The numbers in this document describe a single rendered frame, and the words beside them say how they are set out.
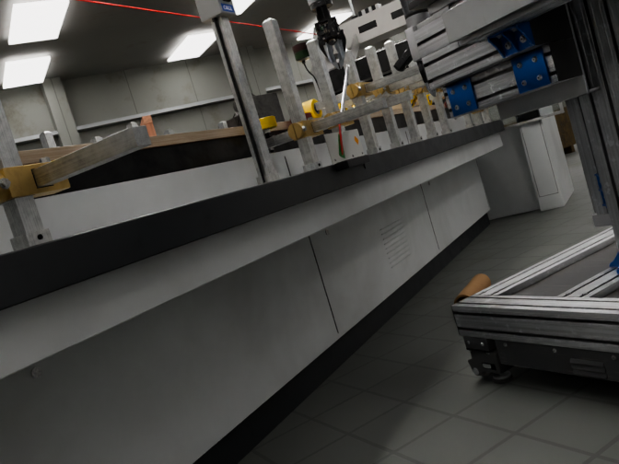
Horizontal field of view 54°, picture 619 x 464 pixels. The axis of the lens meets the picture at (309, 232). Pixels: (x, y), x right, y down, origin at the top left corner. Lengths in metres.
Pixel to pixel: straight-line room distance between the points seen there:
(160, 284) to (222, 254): 0.21
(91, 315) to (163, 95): 10.76
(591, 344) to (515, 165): 3.26
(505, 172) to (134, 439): 3.69
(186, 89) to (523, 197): 8.42
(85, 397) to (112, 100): 10.35
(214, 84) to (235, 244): 10.80
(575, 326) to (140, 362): 0.99
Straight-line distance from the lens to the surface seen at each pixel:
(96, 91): 11.55
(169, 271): 1.28
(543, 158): 4.48
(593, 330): 1.45
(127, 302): 1.20
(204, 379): 1.62
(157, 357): 1.51
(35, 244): 1.07
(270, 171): 1.63
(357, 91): 2.28
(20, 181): 1.08
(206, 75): 12.21
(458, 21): 1.46
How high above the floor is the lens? 0.67
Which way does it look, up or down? 5 degrees down
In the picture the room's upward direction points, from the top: 17 degrees counter-clockwise
